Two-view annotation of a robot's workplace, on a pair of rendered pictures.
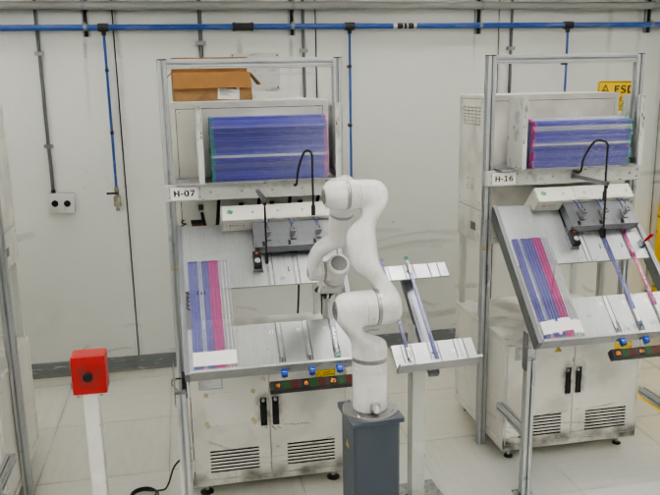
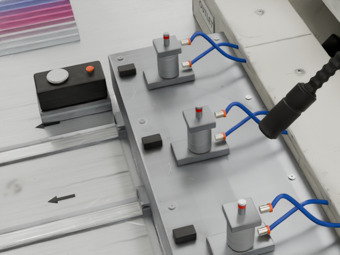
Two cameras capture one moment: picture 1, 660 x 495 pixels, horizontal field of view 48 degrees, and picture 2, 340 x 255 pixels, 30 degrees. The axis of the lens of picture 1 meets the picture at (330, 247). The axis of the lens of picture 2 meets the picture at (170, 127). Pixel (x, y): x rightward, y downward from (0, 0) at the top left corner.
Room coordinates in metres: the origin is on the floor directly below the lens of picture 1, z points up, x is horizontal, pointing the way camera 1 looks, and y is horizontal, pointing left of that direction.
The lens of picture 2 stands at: (2.85, -0.29, 1.40)
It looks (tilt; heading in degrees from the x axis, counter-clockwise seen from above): 25 degrees down; 61
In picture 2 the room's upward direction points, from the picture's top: 43 degrees clockwise
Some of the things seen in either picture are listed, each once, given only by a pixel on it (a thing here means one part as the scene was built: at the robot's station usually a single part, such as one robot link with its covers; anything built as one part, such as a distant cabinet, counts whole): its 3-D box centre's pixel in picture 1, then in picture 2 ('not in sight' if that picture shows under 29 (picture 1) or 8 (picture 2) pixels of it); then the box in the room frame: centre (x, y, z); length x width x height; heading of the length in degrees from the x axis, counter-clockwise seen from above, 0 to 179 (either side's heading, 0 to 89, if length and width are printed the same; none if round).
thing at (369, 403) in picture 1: (369, 384); not in sight; (2.37, -0.13, 0.79); 0.19 x 0.19 x 0.18
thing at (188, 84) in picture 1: (235, 78); not in sight; (3.51, 0.42, 1.82); 0.68 x 0.30 x 0.20; 101
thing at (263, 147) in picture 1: (268, 147); not in sight; (3.24, 0.26, 1.52); 0.51 x 0.13 x 0.27; 101
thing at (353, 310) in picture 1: (359, 325); not in sight; (2.36, -0.10, 1.00); 0.19 x 0.12 x 0.24; 104
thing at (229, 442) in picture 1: (262, 398); not in sight; (3.35, 0.34, 0.31); 0.70 x 0.65 x 0.62; 101
